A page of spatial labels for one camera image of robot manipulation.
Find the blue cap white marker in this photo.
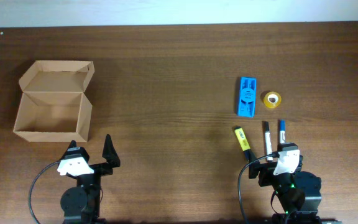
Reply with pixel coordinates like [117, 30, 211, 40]
[279, 119, 285, 144]

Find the brown cardboard box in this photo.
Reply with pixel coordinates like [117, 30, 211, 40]
[13, 60, 95, 142]

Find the yellow tape roll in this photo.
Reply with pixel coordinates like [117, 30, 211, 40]
[263, 91, 282, 109]

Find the black cap white marker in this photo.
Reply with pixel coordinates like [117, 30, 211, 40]
[262, 121, 272, 155]

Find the yellow highlighter pen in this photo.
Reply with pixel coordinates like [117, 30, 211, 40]
[234, 126, 254, 162]

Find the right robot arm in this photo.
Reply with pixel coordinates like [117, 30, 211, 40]
[244, 142, 322, 224]

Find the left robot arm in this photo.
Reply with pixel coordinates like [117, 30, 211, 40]
[57, 134, 121, 224]

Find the blue plastic block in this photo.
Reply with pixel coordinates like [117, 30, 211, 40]
[237, 77, 257, 118]

